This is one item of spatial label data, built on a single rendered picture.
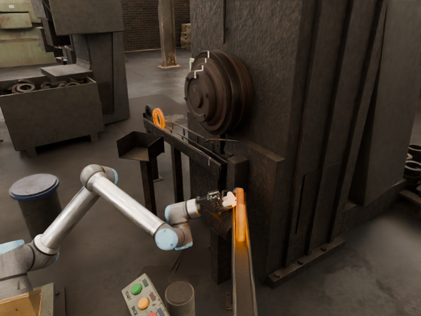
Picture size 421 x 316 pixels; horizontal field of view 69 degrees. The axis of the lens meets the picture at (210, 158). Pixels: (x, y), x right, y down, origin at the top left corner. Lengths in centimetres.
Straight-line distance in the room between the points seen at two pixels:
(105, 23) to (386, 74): 320
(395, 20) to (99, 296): 225
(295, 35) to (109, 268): 180
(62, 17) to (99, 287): 293
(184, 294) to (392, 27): 164
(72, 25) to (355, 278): 369
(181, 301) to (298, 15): 125
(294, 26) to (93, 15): 305
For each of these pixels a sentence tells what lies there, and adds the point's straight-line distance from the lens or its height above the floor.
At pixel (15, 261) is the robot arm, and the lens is 191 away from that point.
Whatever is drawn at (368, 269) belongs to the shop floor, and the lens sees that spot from 239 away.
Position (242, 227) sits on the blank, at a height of 76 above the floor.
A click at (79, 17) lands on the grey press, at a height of 143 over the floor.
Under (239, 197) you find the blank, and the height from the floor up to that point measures 77.
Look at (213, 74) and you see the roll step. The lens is 163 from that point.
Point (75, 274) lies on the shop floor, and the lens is 231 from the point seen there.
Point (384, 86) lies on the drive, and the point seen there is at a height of 114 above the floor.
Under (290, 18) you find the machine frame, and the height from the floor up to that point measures 152.
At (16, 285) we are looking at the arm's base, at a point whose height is 34.
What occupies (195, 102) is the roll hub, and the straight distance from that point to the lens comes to 172.
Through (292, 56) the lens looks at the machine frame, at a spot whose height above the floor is 137.
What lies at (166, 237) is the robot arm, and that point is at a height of 68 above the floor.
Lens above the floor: 158
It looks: 27 degrees down
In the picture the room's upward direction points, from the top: 1 degrees counter-clockwise
